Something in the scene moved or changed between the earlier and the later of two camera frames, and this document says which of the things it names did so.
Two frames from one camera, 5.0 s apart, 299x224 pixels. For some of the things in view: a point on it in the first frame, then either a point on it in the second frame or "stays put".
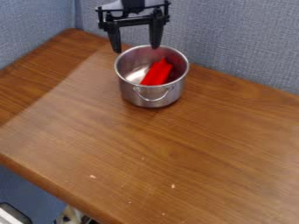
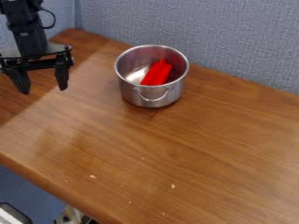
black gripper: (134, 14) -> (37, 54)
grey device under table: (13, 216) stays put
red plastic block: (158, 73) stays put
